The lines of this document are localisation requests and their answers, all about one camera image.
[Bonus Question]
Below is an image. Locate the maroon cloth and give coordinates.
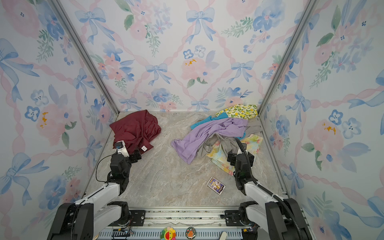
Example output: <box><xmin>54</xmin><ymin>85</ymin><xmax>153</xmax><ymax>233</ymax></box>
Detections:
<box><xmin>110</xmin><ymin>110</ymin><xmax>162</xmax><ymax>155</ymax></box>

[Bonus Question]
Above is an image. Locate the lavender purple cloth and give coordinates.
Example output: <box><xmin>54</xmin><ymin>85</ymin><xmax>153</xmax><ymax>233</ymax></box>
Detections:
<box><xmin>171</xmin><ymin>118</ymin><xmax>248</xmax><ymax>165</ymax></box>

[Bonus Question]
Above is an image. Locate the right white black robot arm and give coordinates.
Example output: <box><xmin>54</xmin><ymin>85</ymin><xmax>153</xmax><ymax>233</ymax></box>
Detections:
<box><xmin>221</xmin><ymin>140</ymin><xmax>313</xmax><ymax>240</ymax></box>

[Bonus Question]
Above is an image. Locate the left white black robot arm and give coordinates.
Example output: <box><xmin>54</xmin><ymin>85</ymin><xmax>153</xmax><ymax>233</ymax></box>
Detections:
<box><xmin>47</xmin><ymin>150</ymin><xmax>142</xmax><ymax>240</ymax></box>

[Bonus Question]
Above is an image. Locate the pastel floral cloth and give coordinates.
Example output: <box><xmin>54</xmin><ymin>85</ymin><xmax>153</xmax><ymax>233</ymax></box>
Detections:
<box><xmin>206</xmin><ymin>134</ymin><xmax>263</xmax><ymax>176</ymax></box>

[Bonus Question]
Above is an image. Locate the grey cloth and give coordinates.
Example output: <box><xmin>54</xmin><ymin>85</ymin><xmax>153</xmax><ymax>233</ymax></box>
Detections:
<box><xmin>196</xmin><ymin>117</ymin><xmax>262</xmax><ymax>158</ymax></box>

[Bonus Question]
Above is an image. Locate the teal cloth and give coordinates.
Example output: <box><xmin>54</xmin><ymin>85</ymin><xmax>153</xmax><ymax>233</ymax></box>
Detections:
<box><xmin>191</xmin><ymin>113</ymin><xmax>228</xmax><ymax>130</ymax></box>

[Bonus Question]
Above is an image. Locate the yellow lemon print cloth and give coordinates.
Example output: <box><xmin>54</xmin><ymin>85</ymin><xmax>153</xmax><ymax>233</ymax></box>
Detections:
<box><xmin>216</xmin><ymin>105</ymin><xmax>259</xmax><ymax>120</ymax></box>

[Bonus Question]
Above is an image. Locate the purple playing card box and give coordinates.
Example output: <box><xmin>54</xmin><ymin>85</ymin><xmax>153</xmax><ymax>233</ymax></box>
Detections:
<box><xmin>207</xmin><ymin>177</ymin><xmax>226</xmax><ymax>195</ymax></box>

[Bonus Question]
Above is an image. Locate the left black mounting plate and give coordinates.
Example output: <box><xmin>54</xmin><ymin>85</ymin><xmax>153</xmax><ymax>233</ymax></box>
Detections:
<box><xmin>118</xmin><ymin>210</ymin><xmax>146</xmax><ymax>227</ymax></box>

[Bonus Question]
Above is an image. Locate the black mounting plate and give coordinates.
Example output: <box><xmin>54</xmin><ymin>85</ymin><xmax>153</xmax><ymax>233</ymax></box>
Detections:
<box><xmin>221</xmin><ymin>210</ymin><xmax>250</xmax><ymax>227</ymax></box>
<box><xmin>118</xmin><ymin>210</ymin><xmax>146</xmax><ymax>227</ymax></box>

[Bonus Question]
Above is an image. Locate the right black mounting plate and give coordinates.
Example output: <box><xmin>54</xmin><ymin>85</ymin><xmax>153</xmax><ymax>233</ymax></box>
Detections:
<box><xmin>221</xmin><ymin>210</ymin><xmax>250</xmax><ymax>227</ymax></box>

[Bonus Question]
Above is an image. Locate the white small object front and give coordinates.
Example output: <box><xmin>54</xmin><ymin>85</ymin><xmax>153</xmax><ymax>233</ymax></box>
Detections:
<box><xmin>219</xmin><ymin>232</ymin><xmax>228</xmax><ymax>240</ymax></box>

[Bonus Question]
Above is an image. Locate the colourful flower sticker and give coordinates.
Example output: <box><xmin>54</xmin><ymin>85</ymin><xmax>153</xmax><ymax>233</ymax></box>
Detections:
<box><xmin>160</xmin><ymin>227</ymin><xmax>177</xmax><ymax>240</ymax></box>

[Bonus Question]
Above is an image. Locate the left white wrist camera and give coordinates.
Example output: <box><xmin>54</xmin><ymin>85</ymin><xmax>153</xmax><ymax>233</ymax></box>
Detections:
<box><xmin>114</xmin><ymin>141</ymin><xmax>130</xmax><ymax>158</ymax></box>

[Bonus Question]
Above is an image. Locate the black corrugated cable conduit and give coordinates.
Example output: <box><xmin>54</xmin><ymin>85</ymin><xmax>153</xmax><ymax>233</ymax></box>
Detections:
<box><xmin>234</xmin><ymin>137</ymin><xmax>305</xmax><ymax>240</ymax></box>

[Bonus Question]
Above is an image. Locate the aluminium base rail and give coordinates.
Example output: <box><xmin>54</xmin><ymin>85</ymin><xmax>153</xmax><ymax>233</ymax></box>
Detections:
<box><xmin>95</xmin><ymin>206</ymin><xmax>277</xmax><ymax>240</ymax></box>

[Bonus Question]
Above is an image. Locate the aluminium corner post left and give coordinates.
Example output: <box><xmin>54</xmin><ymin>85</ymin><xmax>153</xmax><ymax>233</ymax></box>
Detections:
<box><xmin>48</xmin><ymin>0</ymin><xmax>120</xmax><ymax>115</ymax></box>

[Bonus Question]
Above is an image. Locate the aluminium corner post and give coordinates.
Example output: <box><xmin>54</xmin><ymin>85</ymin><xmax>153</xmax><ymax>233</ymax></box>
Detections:
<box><xmin>48</xmin><ymin>0</ymin><xmax>120</xmax><ymax>115</ymax></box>
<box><xmin>258</xmin><ymin>0</ymin><xmax>318</xmax><ymax>117</ymax></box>

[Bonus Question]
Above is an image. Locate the aluminium corner post right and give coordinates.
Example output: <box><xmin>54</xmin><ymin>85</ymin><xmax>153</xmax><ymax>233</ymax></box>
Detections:
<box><xmin>258</xmin><ymin>0</ymin><xmax>318</xmax><ymax>117</ymax></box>

